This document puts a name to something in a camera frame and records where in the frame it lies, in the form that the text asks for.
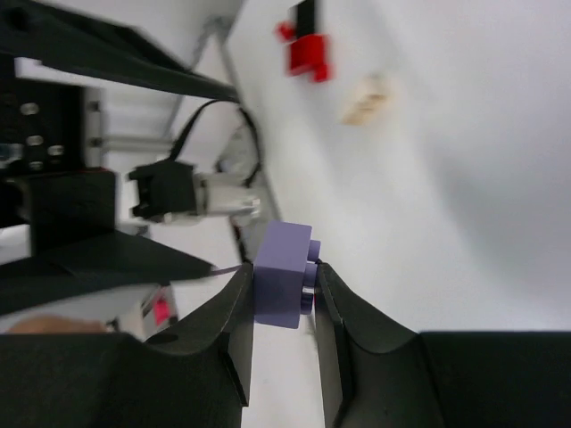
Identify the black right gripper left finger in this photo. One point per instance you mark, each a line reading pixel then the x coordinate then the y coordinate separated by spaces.
pixel 196 373

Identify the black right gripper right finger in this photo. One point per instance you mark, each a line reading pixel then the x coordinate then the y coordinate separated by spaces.
pixel 375 372

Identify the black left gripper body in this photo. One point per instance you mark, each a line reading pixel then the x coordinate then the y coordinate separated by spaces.
pixel 52 174

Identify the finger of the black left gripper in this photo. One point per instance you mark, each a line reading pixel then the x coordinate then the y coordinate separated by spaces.
pixel 87 46
pixel 94 265

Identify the small red lego plate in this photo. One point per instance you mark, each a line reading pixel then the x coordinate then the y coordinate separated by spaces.
pixel 286 31

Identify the black lego brick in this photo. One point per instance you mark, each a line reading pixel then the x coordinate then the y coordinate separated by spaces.
pixel 305 18

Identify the red lego brick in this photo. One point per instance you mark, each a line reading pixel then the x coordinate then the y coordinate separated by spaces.
pixel 309 55

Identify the cream white lego brick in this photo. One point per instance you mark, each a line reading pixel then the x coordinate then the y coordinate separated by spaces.
pixel 374 96

